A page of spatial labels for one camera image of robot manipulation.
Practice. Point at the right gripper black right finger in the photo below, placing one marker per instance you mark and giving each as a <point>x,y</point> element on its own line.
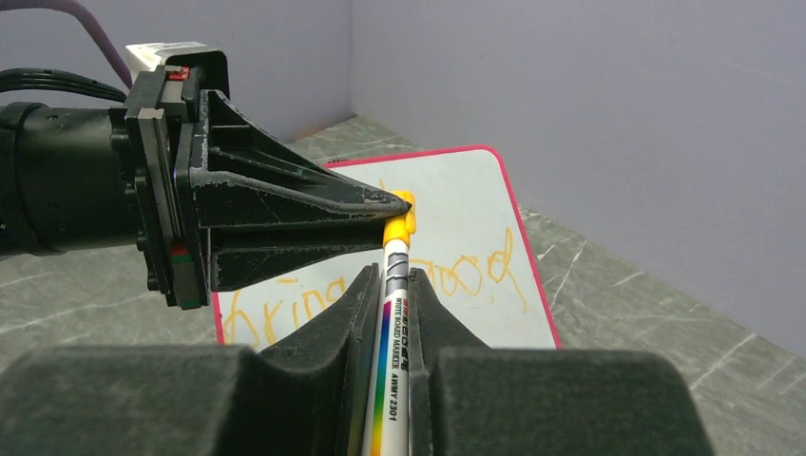
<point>467,398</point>

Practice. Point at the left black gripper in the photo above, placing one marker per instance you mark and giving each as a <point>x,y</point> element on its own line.
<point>241,177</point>

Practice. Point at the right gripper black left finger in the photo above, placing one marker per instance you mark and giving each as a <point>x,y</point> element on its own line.
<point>305,395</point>

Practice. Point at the white marker pen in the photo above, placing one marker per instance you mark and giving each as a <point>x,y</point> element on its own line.
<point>386,428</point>

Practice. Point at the red-framed whiteboard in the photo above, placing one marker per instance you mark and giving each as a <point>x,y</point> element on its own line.
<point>470,241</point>

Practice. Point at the yellow marker cap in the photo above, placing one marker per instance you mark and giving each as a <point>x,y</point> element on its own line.
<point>401,228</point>

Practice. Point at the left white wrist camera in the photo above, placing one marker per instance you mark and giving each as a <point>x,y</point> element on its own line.
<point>146,57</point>

